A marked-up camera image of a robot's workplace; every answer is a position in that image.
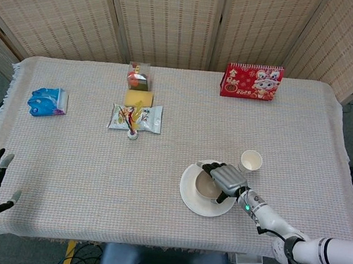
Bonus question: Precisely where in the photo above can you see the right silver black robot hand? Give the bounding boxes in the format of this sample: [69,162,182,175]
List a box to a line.
[198,160,251,207]

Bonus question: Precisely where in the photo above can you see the beige bowl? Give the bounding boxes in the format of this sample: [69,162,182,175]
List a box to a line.
[193,168,228,201]

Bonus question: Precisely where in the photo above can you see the white paper cup blue print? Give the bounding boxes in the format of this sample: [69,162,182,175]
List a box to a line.
[237,149,264,176]

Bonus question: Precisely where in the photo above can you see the large white paper plate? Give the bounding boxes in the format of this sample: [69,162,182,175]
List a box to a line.
[177,160,239,219]

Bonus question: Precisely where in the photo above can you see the red desk calendar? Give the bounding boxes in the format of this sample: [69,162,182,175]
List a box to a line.
[219,61,286,102]

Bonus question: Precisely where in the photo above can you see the white silver snack packet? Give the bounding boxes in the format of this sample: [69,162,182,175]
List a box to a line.
[132,103,165,135]

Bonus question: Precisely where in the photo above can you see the colourful feather shuttlecock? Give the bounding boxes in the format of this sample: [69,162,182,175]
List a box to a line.
[118,98,146,141]

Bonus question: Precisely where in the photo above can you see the blue tissue pack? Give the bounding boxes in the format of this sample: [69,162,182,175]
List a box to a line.
[26,85,70,120]

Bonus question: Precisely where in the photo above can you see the blue chair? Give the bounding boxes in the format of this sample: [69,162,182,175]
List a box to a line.
[98,241,232,264]

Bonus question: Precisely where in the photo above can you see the beige woven tablecloth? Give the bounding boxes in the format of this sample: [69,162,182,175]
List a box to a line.
[0,52,353,264]

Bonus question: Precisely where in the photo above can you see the yellow sponge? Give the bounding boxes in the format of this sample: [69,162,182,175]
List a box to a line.
[124,88,155,109]

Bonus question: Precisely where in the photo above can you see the snack packet with green print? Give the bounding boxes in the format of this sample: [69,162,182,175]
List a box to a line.
[107,102,137,132]

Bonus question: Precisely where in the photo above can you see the clear plastic box with toy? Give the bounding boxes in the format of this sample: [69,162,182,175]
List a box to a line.
[125,61,154,92]

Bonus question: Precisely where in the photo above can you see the woven folding screen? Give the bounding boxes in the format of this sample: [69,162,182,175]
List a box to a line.
[0,0,353,107]

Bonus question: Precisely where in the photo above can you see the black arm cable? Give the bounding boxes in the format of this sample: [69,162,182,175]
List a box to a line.
[252,223,315,264]

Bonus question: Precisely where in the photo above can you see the floor cables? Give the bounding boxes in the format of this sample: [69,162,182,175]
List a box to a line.
[55,241,105,264]

